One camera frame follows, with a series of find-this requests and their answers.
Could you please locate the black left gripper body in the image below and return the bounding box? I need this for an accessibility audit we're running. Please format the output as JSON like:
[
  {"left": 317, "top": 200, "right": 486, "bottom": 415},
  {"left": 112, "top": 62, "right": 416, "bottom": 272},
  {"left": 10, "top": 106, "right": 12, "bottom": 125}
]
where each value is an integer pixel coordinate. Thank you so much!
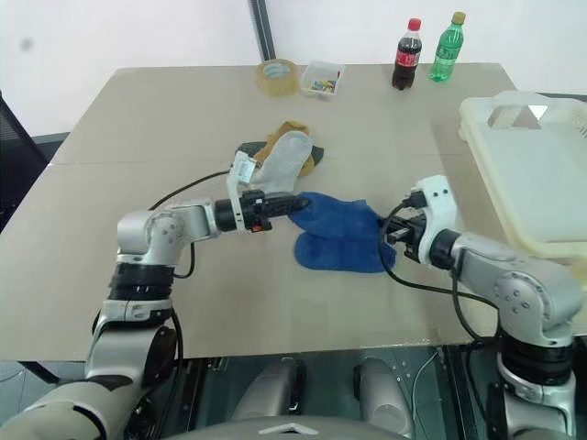
[{"left": 239, "top": 189, "right": 277, "bottom": 234}]

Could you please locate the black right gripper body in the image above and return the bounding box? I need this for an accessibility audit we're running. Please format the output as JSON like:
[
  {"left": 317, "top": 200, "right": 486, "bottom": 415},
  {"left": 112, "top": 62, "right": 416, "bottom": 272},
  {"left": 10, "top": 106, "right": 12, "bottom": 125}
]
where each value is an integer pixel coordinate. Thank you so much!
[{"left": 401, "top": 214, "right": 431, "bottom": 264}]

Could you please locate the dark blue terry sock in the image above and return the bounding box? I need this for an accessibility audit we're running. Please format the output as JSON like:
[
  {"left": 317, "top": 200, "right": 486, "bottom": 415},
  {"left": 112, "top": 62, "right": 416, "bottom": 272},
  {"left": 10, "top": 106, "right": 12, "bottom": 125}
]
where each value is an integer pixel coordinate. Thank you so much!
[{"left": 293, "top": 230, "right": 399, "bottom": 276}]

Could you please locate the light grey sock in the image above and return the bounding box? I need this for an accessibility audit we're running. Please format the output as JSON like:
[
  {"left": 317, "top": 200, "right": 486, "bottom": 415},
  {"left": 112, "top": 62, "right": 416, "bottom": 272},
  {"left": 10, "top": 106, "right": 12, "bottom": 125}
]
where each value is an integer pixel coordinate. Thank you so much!
[{"left": 250, "top": 130, "right": 315, "bottom": 197}]

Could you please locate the dark green sock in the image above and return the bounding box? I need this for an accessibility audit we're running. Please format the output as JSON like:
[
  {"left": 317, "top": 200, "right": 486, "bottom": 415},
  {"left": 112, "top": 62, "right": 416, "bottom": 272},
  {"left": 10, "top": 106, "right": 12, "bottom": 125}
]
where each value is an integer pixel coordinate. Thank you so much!
[{"left": 237, "top": 141, "right": 326, "bottom": 167}]

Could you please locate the mustard yellow sock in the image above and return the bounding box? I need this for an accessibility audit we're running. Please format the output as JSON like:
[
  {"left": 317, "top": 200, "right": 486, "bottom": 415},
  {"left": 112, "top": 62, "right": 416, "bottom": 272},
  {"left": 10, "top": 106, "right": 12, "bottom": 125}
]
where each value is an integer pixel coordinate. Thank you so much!
[{"left": 253, "top": 119, "right": 318, "bottom": 179}]

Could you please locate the cream plastic basket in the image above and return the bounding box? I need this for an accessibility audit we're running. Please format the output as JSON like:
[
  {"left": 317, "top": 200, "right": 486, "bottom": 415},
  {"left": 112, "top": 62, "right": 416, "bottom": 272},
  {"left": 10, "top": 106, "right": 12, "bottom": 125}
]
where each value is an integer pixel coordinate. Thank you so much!
[{"left": 458, "top": 90, "right": 587, "bottom": 263}]

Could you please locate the clear packing tape roll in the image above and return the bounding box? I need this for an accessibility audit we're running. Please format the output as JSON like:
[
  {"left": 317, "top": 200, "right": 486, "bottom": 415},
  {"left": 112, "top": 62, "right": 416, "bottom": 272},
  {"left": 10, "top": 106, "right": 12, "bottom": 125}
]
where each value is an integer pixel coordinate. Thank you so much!
[{"left": 255, "top": 58, "right": 300, "bottom": 98}]

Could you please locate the clear box with coloured bits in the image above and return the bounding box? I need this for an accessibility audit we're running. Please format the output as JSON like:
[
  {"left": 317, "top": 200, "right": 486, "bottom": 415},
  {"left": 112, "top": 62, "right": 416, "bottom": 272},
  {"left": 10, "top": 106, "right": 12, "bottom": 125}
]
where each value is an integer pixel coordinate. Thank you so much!
[{"left": 299, "top": 59, "right": 347, "bottom": 99}]

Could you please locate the grey rounded robot leg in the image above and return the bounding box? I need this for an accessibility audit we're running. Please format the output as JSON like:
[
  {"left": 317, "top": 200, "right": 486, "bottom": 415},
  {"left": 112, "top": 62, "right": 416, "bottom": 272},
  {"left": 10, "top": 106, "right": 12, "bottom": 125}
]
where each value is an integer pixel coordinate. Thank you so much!
[
  {"left": 227, "top": 357, "right": 307, "bottom": 422},
  {"left": 351, "top": 357, "right": 415, "bottom": 437}
]

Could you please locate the cola bottle red cap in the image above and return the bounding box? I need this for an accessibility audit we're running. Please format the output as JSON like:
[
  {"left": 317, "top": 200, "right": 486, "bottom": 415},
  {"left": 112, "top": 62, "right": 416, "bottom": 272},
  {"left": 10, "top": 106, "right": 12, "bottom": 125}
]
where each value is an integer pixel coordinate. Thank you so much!
[{"left": 391, "top": 17, "right": 424, "bottom": 91}]

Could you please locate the green bottle yellow cap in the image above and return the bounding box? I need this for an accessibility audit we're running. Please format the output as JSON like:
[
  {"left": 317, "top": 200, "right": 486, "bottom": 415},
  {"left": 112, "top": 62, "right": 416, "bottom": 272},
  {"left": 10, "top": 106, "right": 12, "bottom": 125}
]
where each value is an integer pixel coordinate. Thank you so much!
[{"left": 428, "top": 10, "right": 469, "bottom": 83}]

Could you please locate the grey robot torso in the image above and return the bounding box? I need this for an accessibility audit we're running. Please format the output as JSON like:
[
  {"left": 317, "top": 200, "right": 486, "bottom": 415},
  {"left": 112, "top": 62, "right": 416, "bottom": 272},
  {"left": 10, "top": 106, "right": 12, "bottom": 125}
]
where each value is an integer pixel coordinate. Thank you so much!
[{"left": 163, "top": 413, "right": 415, "bottom": 440}]

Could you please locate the black table leg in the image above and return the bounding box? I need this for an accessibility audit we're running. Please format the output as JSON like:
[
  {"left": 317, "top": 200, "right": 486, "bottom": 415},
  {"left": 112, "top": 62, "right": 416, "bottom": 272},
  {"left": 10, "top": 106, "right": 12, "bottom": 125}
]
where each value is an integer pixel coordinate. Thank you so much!
[{"left": 19, "top": 360, "right": 61, "bottom": 385}]

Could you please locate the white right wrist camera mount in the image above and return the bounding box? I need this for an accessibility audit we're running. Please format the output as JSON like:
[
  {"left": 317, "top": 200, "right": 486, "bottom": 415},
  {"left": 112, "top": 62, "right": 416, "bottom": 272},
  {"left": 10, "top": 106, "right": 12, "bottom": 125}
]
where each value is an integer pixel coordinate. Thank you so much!
[{"left": 403, "top": 174, "right": 460, "bottom": 268}]

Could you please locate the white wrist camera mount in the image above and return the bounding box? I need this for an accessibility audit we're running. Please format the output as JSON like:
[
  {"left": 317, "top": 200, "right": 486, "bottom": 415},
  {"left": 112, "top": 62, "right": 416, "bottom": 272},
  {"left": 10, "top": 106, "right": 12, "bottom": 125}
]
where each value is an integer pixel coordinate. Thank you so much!
[
  {"left": 225, "top": 151, "right": 259, "bottom": 231},
  {"left": 403, "top": 174, "right": 460, "bottom": 268}
]

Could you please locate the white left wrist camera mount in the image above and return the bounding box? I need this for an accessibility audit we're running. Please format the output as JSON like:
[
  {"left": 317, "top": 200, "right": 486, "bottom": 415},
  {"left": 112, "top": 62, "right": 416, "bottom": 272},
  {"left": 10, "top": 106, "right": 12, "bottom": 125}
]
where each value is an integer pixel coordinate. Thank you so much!
[{"left": 225, "top": 151, "right": 259, "bottom": 231}]

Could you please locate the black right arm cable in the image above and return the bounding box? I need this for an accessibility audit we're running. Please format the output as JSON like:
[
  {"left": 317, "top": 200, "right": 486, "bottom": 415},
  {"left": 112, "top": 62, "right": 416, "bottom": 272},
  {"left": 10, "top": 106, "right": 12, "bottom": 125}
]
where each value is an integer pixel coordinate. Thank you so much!
[{"left": 379, "top": 200, "right": 504, "bottom": 352}]

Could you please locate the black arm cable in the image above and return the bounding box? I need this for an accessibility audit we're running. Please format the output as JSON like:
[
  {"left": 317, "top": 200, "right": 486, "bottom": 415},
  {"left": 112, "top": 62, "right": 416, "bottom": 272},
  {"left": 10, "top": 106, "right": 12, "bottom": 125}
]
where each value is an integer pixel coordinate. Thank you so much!
[
  {"left": 379, "top": 200, "right": 504, "bottom": 352},
  {"left": 148, "top": 169, "right": 231, "bottom": 281}
]

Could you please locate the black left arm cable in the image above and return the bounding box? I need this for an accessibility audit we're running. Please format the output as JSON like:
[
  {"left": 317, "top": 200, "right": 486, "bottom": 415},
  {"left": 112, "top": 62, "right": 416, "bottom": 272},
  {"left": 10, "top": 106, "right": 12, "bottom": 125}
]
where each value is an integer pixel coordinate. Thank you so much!
[{"left": 148, "top": 169, "right": 231, "bottom": 281}]

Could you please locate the thin white cable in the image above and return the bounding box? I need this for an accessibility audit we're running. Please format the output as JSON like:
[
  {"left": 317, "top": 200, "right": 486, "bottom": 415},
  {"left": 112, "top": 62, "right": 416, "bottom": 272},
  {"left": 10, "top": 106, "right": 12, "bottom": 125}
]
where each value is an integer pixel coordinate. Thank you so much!
[{"left": 410, "top": 351, "right": 437, "bottom": 419}]

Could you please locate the dark wall pillar strip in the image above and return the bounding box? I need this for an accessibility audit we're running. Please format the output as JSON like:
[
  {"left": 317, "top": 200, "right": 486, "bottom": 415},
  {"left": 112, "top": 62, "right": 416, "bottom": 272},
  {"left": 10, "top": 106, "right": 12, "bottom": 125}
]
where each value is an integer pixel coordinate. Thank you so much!
[{"left": 247, "top": 0, "right": 277, "bottom": 63}]

